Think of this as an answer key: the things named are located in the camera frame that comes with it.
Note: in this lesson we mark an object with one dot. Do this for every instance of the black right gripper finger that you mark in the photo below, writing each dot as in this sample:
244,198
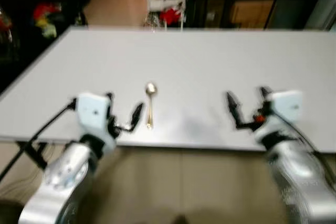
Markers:
233,107
265,93

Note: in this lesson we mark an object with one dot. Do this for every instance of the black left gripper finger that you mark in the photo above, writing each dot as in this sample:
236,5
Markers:
109,98
137,115

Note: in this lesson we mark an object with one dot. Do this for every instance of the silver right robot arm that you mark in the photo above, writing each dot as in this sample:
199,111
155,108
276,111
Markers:
299,177

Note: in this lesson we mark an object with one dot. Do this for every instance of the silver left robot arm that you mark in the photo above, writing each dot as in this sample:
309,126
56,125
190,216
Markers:
65,174

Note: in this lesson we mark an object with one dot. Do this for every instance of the gold metal spoon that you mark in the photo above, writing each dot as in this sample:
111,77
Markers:
151,88

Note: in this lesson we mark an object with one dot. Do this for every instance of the black table leg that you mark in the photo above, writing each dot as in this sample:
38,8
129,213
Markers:
32,153

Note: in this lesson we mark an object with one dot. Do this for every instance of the yellow green toy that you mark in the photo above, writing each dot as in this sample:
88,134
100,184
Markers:
47,28

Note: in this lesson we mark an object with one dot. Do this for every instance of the red cloth item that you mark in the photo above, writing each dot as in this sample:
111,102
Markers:
170,16

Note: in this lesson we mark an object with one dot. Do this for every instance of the red plush toy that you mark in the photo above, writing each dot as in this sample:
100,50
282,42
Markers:
46,10

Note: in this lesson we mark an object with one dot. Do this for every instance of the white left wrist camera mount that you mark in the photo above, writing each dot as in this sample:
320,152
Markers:
92,113

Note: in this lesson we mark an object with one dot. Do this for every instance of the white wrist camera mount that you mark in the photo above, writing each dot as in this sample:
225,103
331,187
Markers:
92,113
286,106

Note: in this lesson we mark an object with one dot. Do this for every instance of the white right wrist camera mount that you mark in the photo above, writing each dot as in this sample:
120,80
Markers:
286,106

